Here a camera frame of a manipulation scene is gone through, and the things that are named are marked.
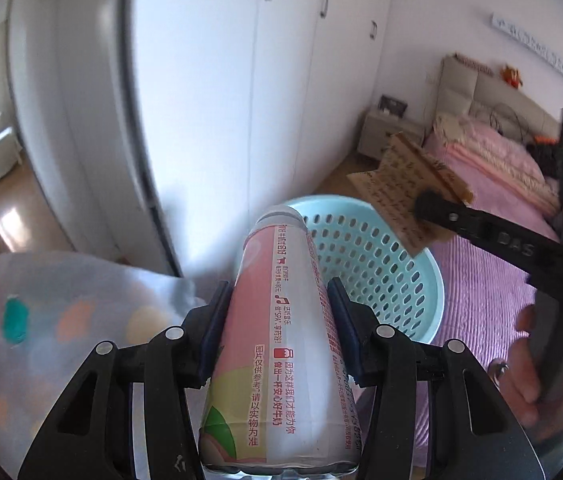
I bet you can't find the white wardrobe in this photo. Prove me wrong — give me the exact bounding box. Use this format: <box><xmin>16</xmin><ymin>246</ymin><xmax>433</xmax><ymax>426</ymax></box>
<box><xmin>126</xmin><ymin>0</ymin><xmax>397</xmax><ymax>281</ymax></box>

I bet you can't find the beige padded headboard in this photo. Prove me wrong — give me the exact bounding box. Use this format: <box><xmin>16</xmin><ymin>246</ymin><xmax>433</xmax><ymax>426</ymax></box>
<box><xmin>434</xmin><ymin>55</ymin><xmax>562</xmax><ymax>136</ymax></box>

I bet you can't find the green plastic wrapper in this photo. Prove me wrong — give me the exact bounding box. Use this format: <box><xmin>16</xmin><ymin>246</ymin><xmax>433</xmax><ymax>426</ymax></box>
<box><xmin>2</xmin><ymin>297</ymin><xmax>30</xmax><ymax>346</ymax></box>

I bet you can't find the light blue plastic basket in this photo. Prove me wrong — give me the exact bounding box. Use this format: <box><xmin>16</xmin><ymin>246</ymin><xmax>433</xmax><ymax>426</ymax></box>
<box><xmin>281</xmin><ymin>195</ymin><xmax>446</xmax><ymax>348</ymax></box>

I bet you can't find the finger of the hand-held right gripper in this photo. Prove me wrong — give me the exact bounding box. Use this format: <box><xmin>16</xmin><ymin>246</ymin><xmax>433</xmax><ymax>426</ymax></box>
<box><xmin>414</xmin><ymin>189</ymin><xmax>563</xmax><ymax>302</ymax></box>

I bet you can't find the person's right hand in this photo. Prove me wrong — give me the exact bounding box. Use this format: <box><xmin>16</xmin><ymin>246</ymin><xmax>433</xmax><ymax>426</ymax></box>
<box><xmin>491</xmin><ymin>305</ymin><xmax>563</xmax><ymax>443</ymax></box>

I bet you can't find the pink white drink bottle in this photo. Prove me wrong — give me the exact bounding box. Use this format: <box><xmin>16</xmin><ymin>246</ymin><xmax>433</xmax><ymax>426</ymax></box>
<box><xmin>199</xmin><ymin>205</ymin><xmax>365</xmax><ymax>478</ymax></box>

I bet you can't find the dark picture frame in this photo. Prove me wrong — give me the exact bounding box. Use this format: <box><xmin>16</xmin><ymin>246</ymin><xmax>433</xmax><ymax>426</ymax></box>
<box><xmin>379</xmin><ymin>95</ymin><xmax>408</xmax><ymax>116</ymax></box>

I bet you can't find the grey sliding door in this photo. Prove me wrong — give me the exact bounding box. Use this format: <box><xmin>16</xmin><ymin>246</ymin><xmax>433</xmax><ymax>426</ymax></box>
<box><xmin>9</xmin><ymin>0</ymin><xmax>185</xmax><ymax>278</ymax></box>

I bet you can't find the orange plush toy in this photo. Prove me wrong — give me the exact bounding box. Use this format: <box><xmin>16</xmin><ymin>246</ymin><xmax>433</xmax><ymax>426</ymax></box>
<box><xmin>500</xmin><ymin>64</ymin><xmax>525</xmax><ymax>88</ymax></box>

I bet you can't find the brown paper box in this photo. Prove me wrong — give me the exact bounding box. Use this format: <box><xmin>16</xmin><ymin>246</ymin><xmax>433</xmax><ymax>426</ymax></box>
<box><xmin>346</xmin><ymin>132</ymin><xmax>473</xmax><ymax>258</ymax></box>

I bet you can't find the bed with purple cover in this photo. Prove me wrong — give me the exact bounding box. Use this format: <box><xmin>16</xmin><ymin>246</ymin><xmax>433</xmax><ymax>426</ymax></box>
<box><xmin>321</xmin><ymin>135</ymin><xmax>563</xmax><ymax>461</ymax></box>

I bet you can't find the white wall lettering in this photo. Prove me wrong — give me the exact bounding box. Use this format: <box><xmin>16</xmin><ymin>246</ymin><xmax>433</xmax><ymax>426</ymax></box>
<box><xmin>490</xmin><ymin>12</ymin><xmax>563</xmax><ymax>97</ymax></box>

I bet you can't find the black cable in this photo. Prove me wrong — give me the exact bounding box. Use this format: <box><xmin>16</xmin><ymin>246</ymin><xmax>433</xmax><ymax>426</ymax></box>
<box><xmin>486</xmin><ymin>102</ymin><xmax>537</xmax><ymax>146</ymax></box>

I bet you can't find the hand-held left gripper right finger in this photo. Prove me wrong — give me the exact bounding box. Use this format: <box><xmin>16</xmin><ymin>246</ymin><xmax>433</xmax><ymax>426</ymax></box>
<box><xmin>326</xmin><ymin>277</ymin><xmax>537</xmax><ymax>480</ymax></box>

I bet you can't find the folded pink quilt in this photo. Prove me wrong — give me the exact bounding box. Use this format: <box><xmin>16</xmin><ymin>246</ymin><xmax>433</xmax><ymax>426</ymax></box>
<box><xmin>434</xmin><ymin>112</ymin><xmax>562</xmax><ymax>216</ymax></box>

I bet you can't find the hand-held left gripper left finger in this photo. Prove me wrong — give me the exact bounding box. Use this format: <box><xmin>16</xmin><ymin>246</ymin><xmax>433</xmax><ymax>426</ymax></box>
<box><xmin>16</xmin><ymin>280</ymin><xmax>235</xmax><ymax>480</ymax></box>

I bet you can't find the beige nightstand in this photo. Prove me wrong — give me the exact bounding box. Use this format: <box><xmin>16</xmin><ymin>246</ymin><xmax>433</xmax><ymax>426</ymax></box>
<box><xmin>358</xmin><ymin>108</ymin><xmax>425</xmax><ymax>161</ymax></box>

